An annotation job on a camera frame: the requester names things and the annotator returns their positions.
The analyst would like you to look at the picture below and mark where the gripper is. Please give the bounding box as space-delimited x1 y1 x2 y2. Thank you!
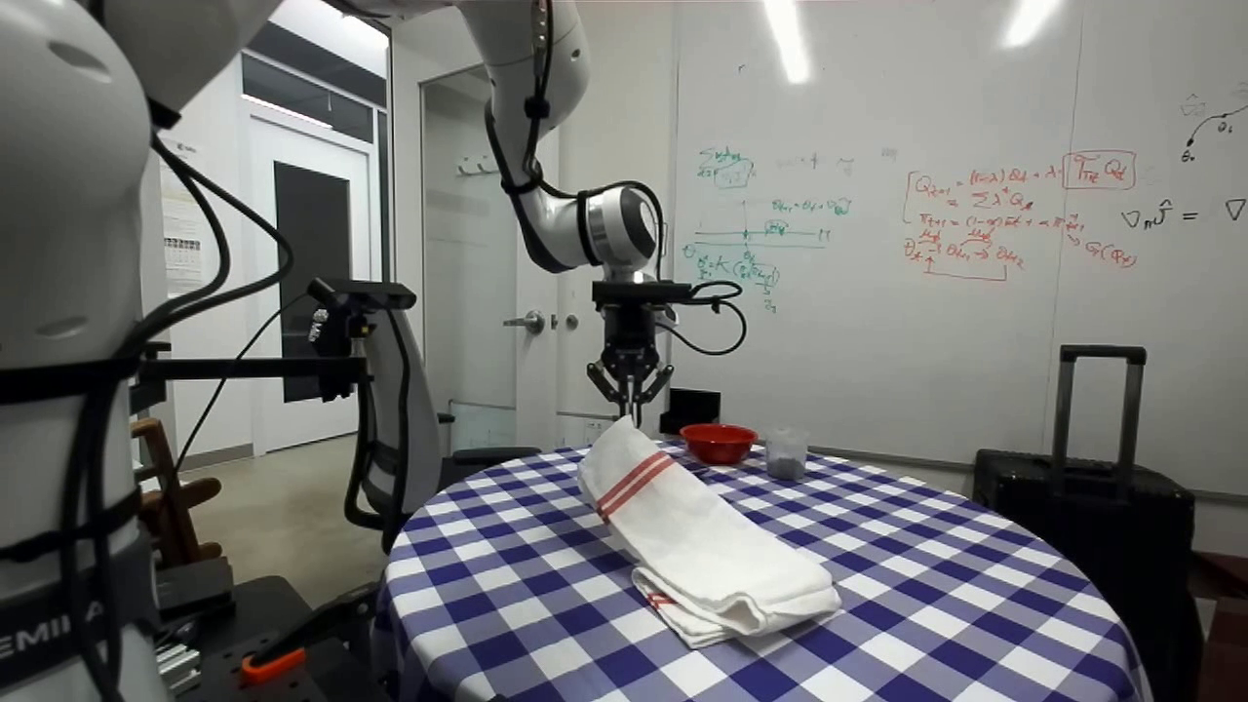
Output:
585 303 676 429

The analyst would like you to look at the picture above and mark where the white towel with red stripes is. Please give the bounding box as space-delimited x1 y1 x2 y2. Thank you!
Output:
576 416 842 650

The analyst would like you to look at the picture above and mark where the small black box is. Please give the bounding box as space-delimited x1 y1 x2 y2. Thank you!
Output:
659 388 722 437

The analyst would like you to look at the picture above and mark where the red bowl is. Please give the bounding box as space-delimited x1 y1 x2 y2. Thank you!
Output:
680 423 760 466

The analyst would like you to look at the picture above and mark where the clear plastic cup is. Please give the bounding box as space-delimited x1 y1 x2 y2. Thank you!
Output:
763 427 810 482

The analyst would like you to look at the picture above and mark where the white door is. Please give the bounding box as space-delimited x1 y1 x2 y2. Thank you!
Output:
419 66 564 454

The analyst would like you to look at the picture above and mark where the office chair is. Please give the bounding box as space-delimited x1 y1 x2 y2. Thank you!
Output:
342 304 543 557

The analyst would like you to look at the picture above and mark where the whiteboard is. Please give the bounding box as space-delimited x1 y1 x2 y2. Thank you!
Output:
672 0 1248 500

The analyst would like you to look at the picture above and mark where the blue white checked tablecloth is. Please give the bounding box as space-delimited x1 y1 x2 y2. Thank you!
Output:
370 438 1157 702

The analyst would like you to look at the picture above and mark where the door with dark window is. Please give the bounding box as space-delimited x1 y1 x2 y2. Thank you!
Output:
246 107 377 456

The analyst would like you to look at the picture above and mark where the black clamp with orange tip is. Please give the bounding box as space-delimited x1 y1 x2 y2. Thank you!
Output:
240 583 383 685

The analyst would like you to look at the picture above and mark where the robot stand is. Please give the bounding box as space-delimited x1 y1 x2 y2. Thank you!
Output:
154 574 393 702

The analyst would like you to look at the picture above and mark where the wooden stool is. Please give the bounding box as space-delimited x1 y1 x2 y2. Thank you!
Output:
131 416 225 568

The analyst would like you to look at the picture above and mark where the black suitcase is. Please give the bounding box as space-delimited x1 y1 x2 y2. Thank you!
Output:
972 344 1202 702

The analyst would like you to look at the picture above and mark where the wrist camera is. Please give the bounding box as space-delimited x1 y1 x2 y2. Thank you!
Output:
591 280 696 307

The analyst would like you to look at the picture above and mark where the camera on mount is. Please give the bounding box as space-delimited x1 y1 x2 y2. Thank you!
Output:
131 279 419 404

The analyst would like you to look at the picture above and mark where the paper sheet on wall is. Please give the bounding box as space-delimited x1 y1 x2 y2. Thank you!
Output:
159 142 208 297

